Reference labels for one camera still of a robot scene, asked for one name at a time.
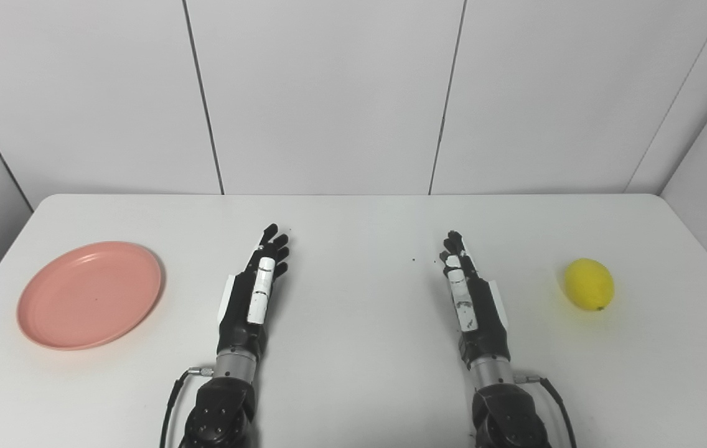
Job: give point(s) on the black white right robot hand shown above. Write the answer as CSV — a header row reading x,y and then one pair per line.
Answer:
x,y
484,317

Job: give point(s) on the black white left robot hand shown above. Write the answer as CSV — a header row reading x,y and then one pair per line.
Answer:
x,y
238,311

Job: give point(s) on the yellow lemon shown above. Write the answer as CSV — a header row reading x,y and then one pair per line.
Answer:
x,y
589,285

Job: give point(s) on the pink round plate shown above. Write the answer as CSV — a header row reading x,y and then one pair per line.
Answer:
x,y
89,295

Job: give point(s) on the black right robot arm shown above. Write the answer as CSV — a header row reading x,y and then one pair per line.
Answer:
x,y
506,414

